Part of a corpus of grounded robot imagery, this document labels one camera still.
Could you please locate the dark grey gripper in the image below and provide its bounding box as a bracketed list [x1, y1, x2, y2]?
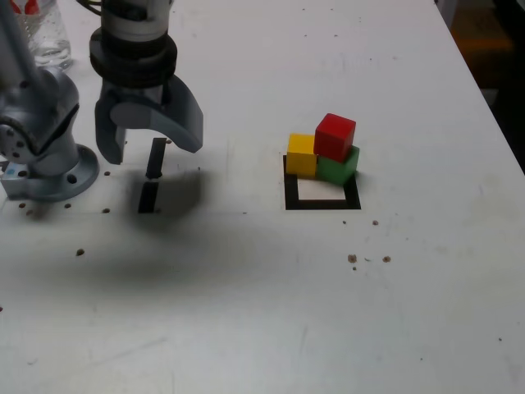
[94, 76, 205, 166]

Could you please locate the yellow cube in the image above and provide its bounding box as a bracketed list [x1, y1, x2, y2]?
[285, 133, 319, 178]

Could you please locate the red cube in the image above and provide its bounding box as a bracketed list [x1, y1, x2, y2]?
[313, 113, 357, 163]

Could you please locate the green cube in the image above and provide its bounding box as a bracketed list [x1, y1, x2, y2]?
[316, 145, 361, 186]

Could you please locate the black tape square outline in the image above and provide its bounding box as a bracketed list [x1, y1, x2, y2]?
[282, 153, 362, 211]

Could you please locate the black tape strip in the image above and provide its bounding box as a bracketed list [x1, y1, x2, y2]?
[137, 137, 168, 214]

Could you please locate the clear plastic bottle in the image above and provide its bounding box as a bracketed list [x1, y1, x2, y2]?
[7, 0, 74, 71]

